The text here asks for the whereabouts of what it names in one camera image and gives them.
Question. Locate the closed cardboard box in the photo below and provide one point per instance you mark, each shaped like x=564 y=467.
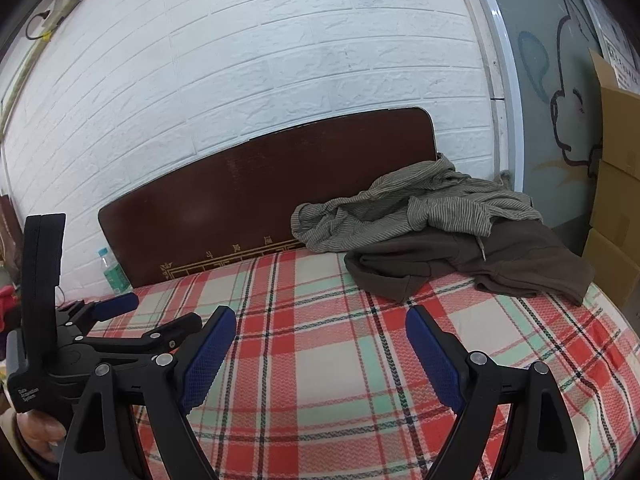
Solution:
x=617 y=205
x=612 y=275

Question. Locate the grey striped shirt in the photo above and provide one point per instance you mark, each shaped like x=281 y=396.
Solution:
x=400 y=200

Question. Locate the white door frame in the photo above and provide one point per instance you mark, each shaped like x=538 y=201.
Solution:
x=505 y=85

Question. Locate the clear plastic water bottle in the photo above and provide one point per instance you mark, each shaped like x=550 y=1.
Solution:
x=114 y=275

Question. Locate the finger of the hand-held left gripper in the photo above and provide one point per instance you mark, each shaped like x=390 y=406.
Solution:
x=117 y=305
x=170 y=331

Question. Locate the brown garment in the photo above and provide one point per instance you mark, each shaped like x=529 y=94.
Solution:
x=500 y=260

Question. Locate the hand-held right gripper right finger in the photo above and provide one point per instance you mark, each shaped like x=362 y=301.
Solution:
x=430 y=355

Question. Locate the person's left hand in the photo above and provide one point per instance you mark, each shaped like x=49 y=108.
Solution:
x=37 y=430

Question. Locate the red knitted cloth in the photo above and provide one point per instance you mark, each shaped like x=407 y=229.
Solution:
x=6 y=305

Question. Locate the dark brown wooden headboard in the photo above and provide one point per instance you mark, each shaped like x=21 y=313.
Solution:
x=250 y=185

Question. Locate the open cardboard box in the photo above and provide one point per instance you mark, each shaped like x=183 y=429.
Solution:
x=617 y=120

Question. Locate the white paper notice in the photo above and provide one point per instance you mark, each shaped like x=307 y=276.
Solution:
x=620 y=55

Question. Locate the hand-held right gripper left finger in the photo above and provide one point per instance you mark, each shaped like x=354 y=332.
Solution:
x=210 y=355

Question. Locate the red plaid bed sheet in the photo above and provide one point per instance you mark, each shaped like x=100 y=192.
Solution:
x=325 y=360

